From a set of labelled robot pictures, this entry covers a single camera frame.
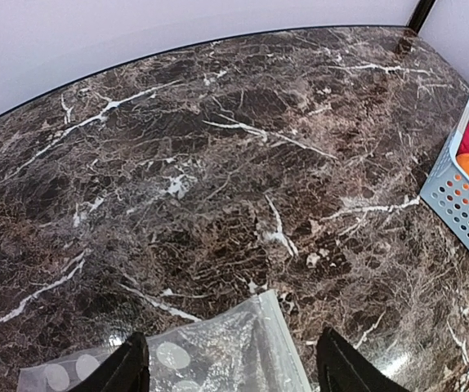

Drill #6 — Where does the clear dotted zip top bag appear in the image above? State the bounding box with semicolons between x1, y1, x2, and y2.
18;288;313;392

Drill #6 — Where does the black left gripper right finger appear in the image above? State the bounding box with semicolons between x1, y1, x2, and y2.
316;327;408;392

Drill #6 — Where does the light blue perforated basket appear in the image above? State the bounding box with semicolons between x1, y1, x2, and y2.
419;98;469;251

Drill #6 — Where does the black right corner post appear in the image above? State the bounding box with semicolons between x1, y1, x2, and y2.
407;0;436;33

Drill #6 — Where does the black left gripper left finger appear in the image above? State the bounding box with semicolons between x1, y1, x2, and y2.
69;332;150;392

